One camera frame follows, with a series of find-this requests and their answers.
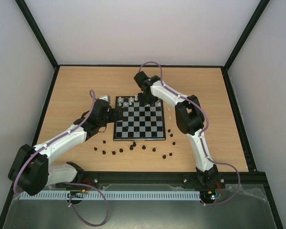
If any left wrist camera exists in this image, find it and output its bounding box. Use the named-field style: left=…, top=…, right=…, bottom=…
left=99, top=95, right=111, bottom=103

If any black aluminium frame rail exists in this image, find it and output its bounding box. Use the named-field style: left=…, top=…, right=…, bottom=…
left=14, top=170, right=267, bottom=189

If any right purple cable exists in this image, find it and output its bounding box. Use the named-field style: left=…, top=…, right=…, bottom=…
left=138, top=61, right=241, bottom=206

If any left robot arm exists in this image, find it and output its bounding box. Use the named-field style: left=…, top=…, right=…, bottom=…
left=8, top=96, right=123, bottom=196

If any black white chessboard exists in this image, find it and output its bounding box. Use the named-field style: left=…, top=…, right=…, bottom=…
left=113, top=96, right=166, bottom=141

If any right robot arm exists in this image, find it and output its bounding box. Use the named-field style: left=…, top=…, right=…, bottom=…
left=134, top=71, right=218, bottom=187

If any grey slotted cable duct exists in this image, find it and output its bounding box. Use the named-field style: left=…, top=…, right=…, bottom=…
left=19, top=190, right=201, bottom=201

